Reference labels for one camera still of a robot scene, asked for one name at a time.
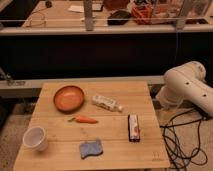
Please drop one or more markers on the black object on back table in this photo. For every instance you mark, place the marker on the black object on back table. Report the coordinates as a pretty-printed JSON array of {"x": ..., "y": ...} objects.
[{"x": 119, "y": 17}]

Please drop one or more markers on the orange plate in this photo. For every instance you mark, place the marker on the orange plate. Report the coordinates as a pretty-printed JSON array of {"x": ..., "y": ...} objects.
[{"x": 68, "y": 98}]

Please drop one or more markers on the orange toy carrot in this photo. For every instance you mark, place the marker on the orange toy carrot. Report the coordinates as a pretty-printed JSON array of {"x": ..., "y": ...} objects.
[{"x": 83, "y": 119}]

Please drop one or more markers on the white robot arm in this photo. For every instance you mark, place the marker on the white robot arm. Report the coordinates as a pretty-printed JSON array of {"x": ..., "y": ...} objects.
[{"x": 186, "y": 82}]

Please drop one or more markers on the metal post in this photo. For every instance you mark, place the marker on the metal post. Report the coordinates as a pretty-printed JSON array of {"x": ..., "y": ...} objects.
[{"x": 88, "y": 15}]

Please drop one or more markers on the black white eraser block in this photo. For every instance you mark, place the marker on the black white eraser block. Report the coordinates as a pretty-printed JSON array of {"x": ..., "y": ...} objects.
[{"x": 133, "y": 128}]

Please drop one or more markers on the orange tool on back table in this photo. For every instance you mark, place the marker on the orange tool on back table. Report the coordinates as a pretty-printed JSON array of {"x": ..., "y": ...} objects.
[{"x": 141, "y": 14}]

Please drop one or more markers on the white paper sheet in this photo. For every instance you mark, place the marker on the white paper sheet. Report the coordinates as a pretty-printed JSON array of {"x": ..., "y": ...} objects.
[{"x": 76, "y": 8}]

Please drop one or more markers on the white cup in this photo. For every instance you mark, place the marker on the white cup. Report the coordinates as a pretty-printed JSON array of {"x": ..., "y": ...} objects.
[{"x": 35, "y": 138}]

